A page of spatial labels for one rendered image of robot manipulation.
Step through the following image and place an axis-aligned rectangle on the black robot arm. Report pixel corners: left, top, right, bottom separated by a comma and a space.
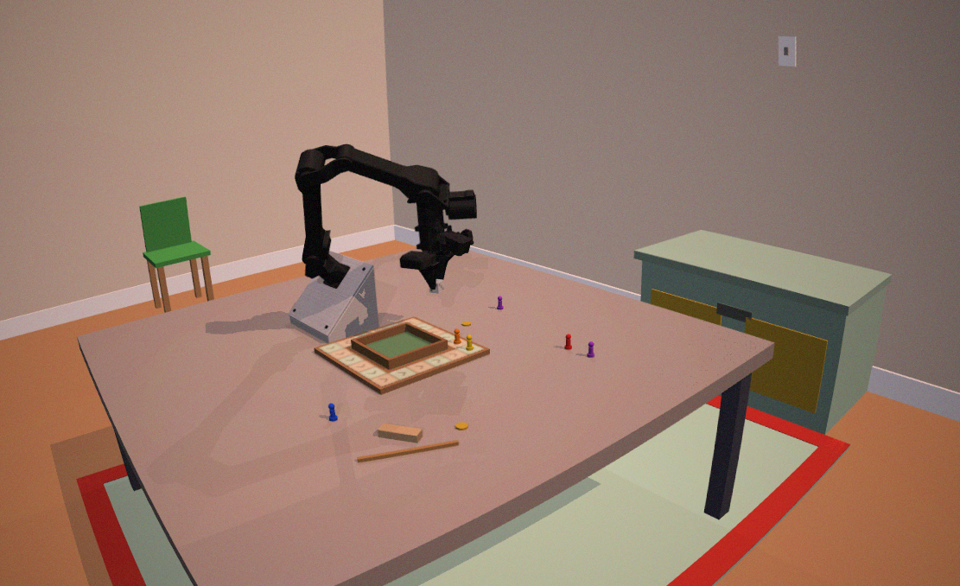
295, 144, 477, 289

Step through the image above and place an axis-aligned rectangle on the tan wooden block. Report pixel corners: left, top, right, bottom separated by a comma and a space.
378, 424, 423, 443

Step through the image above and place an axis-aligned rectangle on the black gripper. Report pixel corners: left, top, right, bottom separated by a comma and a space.
400, 221, 454, 290

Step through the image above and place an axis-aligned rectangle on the brown wooden stick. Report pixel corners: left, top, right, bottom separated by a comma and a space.
357, 440, 460, 462

